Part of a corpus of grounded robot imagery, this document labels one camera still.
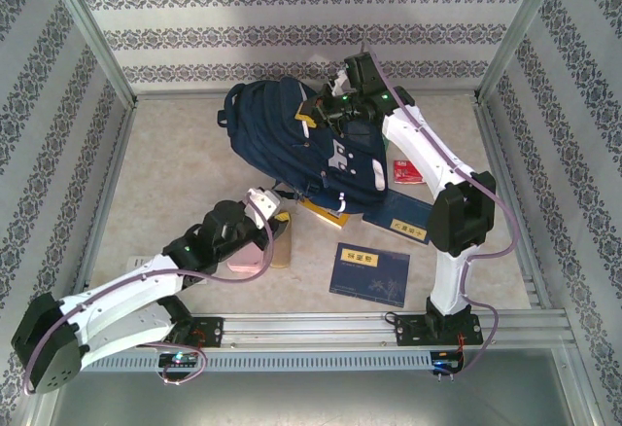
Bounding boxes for navy notebook with yellow label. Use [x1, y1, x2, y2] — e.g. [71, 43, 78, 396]
[362, 189, 436, 245]

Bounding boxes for aluminium frame side rail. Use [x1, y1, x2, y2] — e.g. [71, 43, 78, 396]
[67, 104, 138, 314]
[474, 102, 553, 310]

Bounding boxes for grey slotted cable duct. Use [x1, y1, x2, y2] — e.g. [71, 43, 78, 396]
[65, 350, 463, 373]

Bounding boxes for aluminium frame post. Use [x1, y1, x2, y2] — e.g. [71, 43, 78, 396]
[478, 0, 568, 102]
[41, 0, 138, 106]

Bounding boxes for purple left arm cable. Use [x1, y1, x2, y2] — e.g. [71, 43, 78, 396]
[22, 192, 276, 396]

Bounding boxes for navy notebook with palm print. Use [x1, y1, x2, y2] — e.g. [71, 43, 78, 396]
[328, 242, 411, 308]

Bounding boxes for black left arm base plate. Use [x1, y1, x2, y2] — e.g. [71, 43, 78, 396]
[162, 316, 225, 348]

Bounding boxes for yellow book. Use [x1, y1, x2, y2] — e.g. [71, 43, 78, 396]
[300, 199, 350, 231]

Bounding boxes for navy blue backpack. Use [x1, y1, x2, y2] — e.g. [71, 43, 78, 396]
[217, 75, 393, 216]

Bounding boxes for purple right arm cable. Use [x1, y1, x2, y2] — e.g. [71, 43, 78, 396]
[359, 41, 519, 378]

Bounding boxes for aluminium frame cross bar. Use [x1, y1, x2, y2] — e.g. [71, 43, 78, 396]
[133, 89, 480, 102]

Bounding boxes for aluminium mounting rail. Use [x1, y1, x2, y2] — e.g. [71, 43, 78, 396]
[48, 312, 570, 349]

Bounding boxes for pink pencil case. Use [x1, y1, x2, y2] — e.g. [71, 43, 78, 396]
[226, 242, 274, 277]

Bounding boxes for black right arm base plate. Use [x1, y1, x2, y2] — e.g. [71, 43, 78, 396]
[394, 313, 482, 347]

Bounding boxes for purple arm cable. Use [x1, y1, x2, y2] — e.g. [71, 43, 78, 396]
[22, 192, 276, 396]
[359, 41, 519, 378]

